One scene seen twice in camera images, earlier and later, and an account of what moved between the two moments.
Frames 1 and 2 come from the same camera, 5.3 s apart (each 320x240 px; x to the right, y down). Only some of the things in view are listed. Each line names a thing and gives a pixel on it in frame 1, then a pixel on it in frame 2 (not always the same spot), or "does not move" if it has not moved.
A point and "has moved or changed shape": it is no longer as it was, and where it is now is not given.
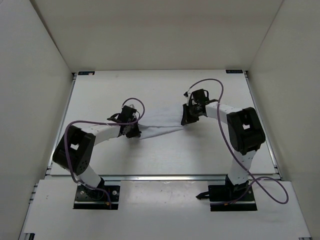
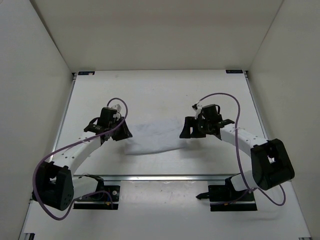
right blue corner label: x=234 y=71 does not move
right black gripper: x=186 y=119 -> x=190 y=122
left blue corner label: x=88 y=73 does not move
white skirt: x=158 y=121 has moved or changed shape
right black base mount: x=226 y=197 does not move
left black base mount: x=102 y=197 does not move
